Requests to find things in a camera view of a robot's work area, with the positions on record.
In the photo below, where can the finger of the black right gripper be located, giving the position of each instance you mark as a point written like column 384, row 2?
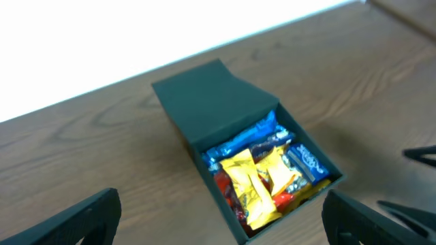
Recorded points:
column 419, row 154
column 419, row 221

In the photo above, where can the red Hacks candy bag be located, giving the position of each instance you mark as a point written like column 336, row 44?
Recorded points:
column 281, row 201

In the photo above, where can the small yellow candy wrapper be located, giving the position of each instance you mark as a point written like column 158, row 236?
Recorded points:
column 273, row 169

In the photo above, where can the dark blue snack bar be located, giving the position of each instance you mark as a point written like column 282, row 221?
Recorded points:
column 261, row 148

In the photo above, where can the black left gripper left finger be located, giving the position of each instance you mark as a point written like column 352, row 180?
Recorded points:
column 94, row 220

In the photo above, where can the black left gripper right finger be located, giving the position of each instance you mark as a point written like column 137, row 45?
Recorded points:
column 347, row 221

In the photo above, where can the blue Eclipse gum pack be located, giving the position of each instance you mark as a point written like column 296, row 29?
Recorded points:
column 307, row 163

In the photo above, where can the yellow seed snack bag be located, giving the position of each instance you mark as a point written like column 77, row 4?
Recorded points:
column 306, row 194

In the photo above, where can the dark green box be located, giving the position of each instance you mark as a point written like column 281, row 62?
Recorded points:
column 209, row 105

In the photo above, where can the large yellow candy wrapper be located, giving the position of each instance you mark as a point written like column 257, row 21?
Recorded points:
column 256, row 201

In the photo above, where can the blue wafer bar packet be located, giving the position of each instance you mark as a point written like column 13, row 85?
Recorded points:
column 256, row 132

